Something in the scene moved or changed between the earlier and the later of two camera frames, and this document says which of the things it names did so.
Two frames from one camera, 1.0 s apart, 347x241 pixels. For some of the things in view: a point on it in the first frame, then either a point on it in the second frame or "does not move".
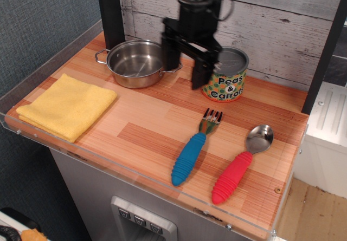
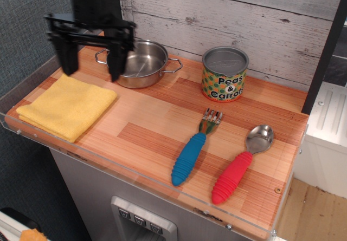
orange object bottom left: [32, 234] does not move
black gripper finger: [203, 69] -> [116, 56]
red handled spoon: [258, 137] does not move
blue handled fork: [192, 152] does not move
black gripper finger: [171, 52] -> [67, 44]
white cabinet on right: [321, 161] does not move
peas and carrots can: [228, 84] does not move
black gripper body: [199, 20] -> [97, 19]
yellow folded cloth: [66, 108] does not move
